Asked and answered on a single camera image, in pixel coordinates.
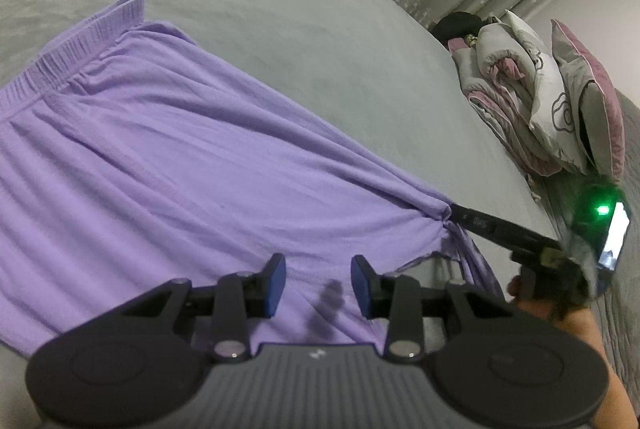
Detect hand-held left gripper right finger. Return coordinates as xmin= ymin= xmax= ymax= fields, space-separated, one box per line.
xmin=350 ymin=254 xmax=506 ymax=362

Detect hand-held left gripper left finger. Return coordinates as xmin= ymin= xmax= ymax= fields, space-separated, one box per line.
xmin=117 ymin=253 xmax=288 ymax=362

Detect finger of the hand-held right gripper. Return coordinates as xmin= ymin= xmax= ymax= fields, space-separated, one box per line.
xmin=449 ymin=203 xmax=562 ymax=256

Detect purple pants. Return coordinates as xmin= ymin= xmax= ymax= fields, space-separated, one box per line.
xmin=0 ymin=0 xmax=506 ymax=360

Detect person's right forearm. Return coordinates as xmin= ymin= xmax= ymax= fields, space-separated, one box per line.
xmin=525 ymin=306 xmax=633 ymax=429

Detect person's right hand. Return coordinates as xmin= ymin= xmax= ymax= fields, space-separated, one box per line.
xmin=506 ymin=274 xmax=568 ymax=322

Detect grey quilted bedspread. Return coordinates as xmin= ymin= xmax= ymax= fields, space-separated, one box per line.
xmin=530 ymin=89 xmax=640 ymax=429

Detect grey pillow with pink trim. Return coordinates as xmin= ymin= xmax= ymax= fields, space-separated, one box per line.
xmin=550 ymin=19 xmax=627 ymax=184

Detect folded grey pink quilt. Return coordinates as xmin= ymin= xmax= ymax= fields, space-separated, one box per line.
xmin=447 ymin=11 xmax=561 ymax=174

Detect white floral pillow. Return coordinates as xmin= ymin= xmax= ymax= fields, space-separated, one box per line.
xmin=500 ymin=9 xmax=588 ymax=176

